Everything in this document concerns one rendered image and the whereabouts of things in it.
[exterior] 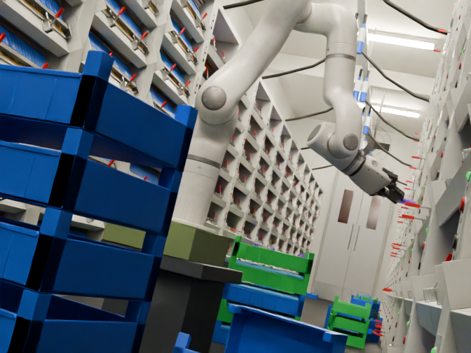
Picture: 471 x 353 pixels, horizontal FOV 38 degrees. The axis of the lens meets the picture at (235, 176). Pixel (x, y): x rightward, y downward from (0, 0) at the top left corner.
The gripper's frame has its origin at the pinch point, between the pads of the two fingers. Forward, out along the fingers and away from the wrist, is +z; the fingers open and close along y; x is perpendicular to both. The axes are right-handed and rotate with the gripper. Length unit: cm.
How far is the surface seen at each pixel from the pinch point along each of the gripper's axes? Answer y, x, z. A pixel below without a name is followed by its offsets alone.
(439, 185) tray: -45, 41, -20
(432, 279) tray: -38, 56, -12
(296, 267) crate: 62, -5, 7
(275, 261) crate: 65, -4, 0
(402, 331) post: 17.0, 27.4, 25.0
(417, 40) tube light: 222, -461, 128
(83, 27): 58, -35, -106
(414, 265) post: 7.8, 11.1, 17.6
